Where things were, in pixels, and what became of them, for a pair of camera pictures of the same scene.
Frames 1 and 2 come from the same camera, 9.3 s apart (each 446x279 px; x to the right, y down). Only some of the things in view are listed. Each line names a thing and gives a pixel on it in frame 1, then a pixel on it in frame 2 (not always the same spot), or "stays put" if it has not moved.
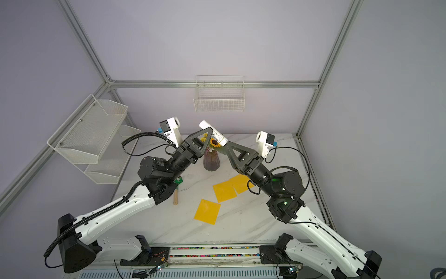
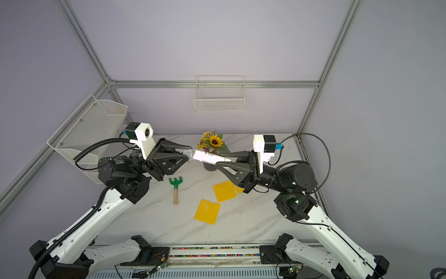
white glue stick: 216,134 → 209,157
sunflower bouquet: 213,144 stays put
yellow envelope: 224,191 stays put
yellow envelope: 207,211 stays put
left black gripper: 191,149 → 164,162
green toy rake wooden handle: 177,181 stays put
